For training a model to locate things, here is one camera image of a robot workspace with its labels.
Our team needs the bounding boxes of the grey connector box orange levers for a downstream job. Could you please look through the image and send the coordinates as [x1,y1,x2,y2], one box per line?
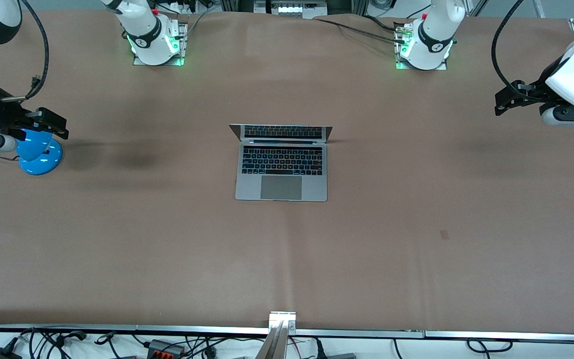
[145,339,186,358]

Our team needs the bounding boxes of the blue desk lamp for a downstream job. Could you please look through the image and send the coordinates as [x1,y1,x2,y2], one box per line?
[17,129,63,176]

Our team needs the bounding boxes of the black looped cable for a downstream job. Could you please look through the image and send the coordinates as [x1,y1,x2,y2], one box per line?
[466,338,514,358]

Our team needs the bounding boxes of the black cable on mat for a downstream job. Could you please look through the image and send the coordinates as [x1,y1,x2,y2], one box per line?
[312,15,408,44]

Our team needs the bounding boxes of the brown table mat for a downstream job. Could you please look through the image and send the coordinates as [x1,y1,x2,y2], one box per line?
[0,10,574,334]

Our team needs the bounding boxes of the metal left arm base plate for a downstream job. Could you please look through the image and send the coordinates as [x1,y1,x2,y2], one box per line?
[394,20,448,70]

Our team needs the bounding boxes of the black tangled cable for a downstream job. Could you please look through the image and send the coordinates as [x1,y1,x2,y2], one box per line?
[18,328,88,359]

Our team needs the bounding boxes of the aluminium table edge rail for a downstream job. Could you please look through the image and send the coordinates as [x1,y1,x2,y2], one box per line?
[0,324,574,343]

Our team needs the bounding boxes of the white power strip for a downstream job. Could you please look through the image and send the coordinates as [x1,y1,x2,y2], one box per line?
[255,0,328,19]

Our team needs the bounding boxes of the black plug with cable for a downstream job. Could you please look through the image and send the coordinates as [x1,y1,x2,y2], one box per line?
[312,339,357,359]

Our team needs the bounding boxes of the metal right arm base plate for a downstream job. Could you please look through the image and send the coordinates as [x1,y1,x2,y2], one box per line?
[133,22,188,66]

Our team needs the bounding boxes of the grey laptop with black keyboard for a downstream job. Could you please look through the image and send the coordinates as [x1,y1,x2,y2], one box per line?
[229,124,333,202]

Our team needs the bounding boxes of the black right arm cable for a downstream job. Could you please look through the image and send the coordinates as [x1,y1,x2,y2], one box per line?
[0,0,50,102]

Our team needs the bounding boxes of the aluminium camera post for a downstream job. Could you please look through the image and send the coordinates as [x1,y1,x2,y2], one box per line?
[255,312,297,359]

